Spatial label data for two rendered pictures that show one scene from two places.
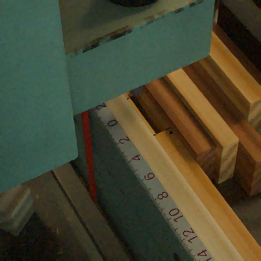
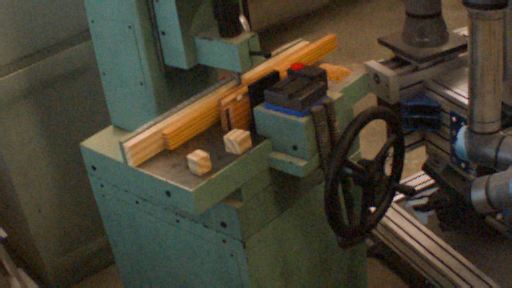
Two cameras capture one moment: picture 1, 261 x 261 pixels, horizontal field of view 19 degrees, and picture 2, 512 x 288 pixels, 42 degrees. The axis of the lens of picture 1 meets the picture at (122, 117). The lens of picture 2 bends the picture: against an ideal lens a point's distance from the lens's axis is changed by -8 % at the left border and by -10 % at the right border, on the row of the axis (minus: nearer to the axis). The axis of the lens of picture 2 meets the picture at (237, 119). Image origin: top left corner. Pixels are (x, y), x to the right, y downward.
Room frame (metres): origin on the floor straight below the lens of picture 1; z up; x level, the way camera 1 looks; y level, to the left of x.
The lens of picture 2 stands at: (-0.01, -1.46, 1.61)
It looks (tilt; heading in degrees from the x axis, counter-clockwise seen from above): 26 degrees down; 74
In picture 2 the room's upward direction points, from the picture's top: 10 degrees counter-clockwise
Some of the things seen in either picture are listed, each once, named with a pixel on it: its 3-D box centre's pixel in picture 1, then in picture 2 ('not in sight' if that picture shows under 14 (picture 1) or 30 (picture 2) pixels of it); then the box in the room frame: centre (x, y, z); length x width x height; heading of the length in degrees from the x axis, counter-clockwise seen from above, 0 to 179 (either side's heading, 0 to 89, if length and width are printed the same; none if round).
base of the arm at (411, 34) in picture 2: not in sight; (424, 23); (1.09, 0.23, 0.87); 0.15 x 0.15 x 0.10
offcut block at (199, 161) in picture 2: not in sight; (199, 162); (0.24, -0.24, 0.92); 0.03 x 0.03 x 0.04; 22
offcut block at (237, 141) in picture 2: not in sight; (237, 141); (0.33, -0.20, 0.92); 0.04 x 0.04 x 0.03; 31
